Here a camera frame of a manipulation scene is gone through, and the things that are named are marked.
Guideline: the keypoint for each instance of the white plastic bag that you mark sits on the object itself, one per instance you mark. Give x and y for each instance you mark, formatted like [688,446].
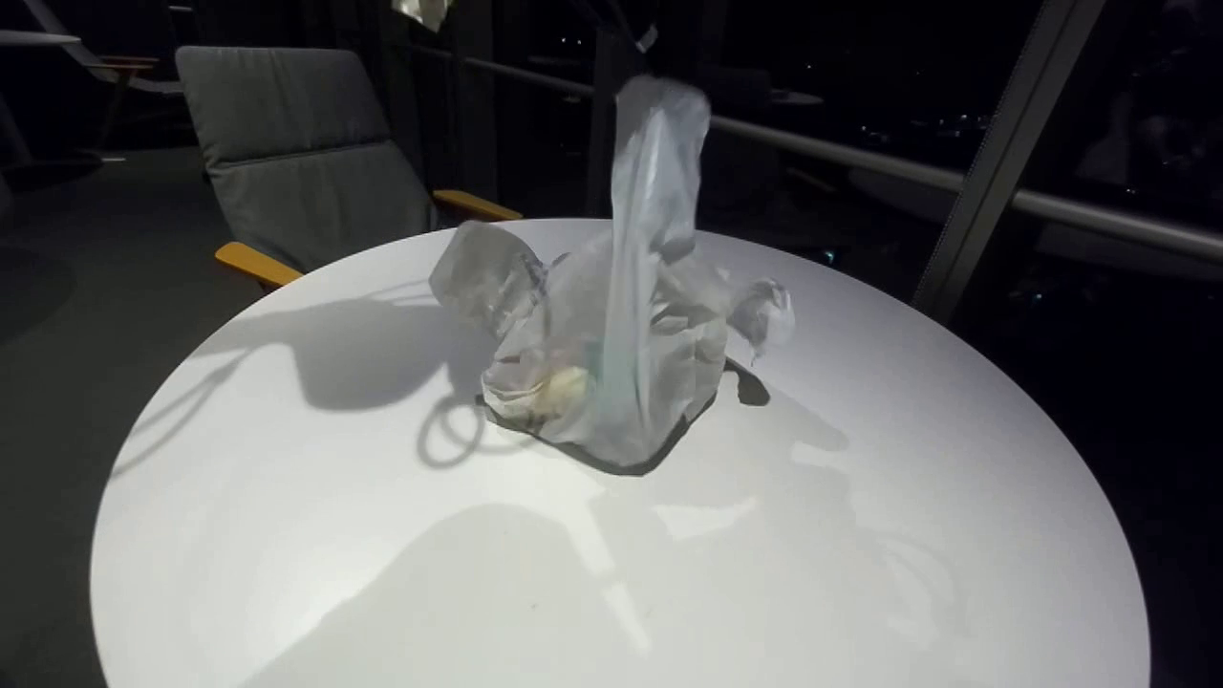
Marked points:
[625,330]

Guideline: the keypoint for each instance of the grey chair with wooden armrests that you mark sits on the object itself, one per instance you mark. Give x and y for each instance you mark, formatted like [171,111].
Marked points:
[306,153]

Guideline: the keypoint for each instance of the metal window railing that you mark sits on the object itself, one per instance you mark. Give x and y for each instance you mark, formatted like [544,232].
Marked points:
[1111,215]

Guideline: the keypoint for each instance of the dark background chair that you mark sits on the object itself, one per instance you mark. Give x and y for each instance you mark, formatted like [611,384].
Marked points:
[89,57]

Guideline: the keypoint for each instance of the yellow-green wrist camera box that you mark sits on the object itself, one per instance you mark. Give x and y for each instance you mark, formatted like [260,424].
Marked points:
[422,12]

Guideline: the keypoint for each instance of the metal window post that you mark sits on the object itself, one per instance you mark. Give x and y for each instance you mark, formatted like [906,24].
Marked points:
[1008,137]

